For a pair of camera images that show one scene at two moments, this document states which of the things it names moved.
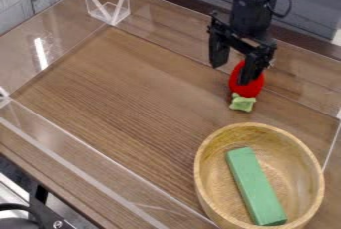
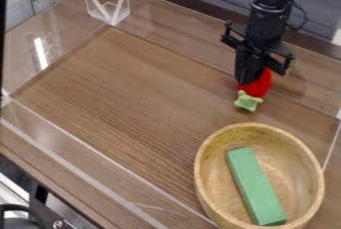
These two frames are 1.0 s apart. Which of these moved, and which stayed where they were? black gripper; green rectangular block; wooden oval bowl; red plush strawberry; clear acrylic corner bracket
Moved: black gripper; red plush strawberry
Stayed: clear acrylic corner bracket; wooden oval bowl; green rectangular block
